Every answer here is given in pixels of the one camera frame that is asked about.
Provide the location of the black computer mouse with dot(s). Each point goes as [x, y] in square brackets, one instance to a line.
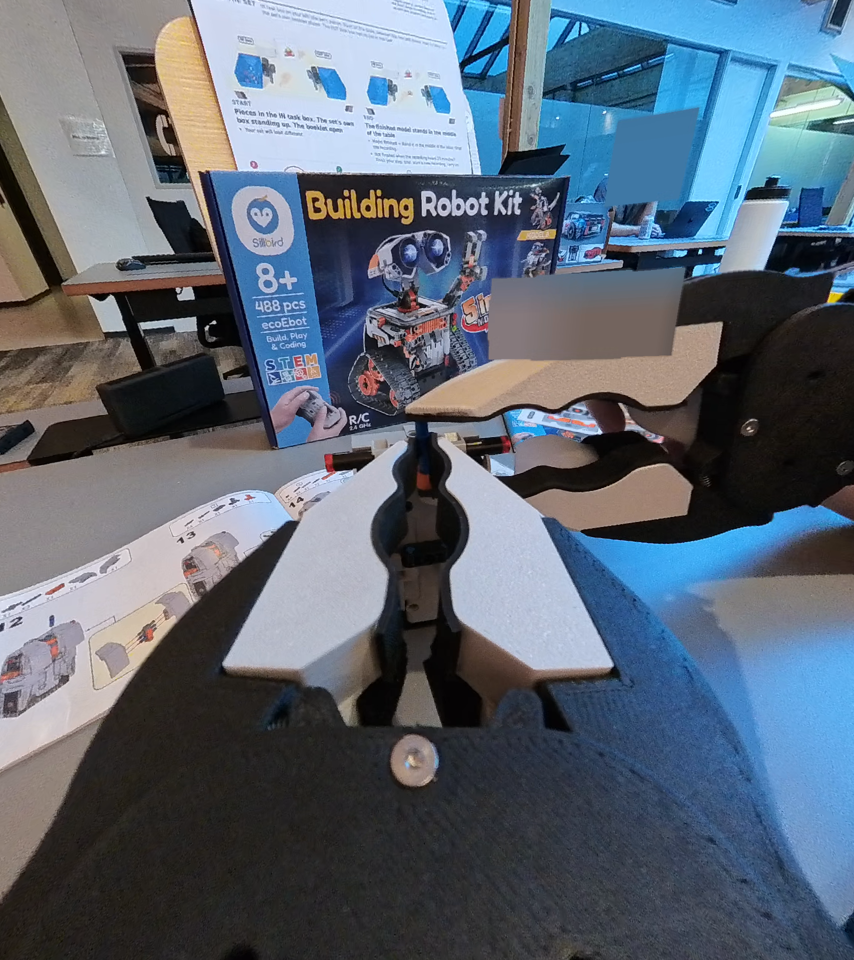
[130, 264]

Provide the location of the printed sticker sheet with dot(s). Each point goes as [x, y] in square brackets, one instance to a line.
[554, 420]

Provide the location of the blue robot kit box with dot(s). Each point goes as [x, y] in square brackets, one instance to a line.
[322, 300]

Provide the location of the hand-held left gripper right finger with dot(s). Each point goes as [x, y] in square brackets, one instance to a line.
[532, 600]

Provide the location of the black keyboard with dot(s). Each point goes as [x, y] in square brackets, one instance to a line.
[171, 258]

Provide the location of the grey desk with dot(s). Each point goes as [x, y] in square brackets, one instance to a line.
[772, 637]

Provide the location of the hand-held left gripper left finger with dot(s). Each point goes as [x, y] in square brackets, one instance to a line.
[314, 600]

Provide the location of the black office chair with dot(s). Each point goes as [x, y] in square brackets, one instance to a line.
[171, 225]

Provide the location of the white instruction booklet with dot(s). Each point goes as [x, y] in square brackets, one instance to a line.
[96, 600]

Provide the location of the car model kit box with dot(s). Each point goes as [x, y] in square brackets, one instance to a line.
[584, 236]

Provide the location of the white water bottle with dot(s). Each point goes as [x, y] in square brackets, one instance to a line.
[753, 232]

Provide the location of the curved plywood panel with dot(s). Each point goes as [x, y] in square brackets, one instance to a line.
[186, 97]

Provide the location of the small white notice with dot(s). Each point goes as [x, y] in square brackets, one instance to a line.
[85, 135]

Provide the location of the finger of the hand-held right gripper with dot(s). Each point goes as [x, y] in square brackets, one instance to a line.
[622, 495]
[547, 382]

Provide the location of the dark grey case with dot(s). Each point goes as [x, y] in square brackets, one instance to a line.
[160, 394]

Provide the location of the grey toy robot model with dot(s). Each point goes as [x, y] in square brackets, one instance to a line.
[415, 585]

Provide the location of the blue connector pin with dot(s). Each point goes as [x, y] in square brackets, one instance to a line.
[423, 450]

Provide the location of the white printed notice sheet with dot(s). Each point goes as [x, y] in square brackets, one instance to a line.
[337, 75]

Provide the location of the wood-topped table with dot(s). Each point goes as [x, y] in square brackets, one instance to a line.
[141, 277]
[667, 244]

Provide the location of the wooden post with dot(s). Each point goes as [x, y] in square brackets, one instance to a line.
[524, 75]

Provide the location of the dark laptop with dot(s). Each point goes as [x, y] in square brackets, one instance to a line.
[695, 217]

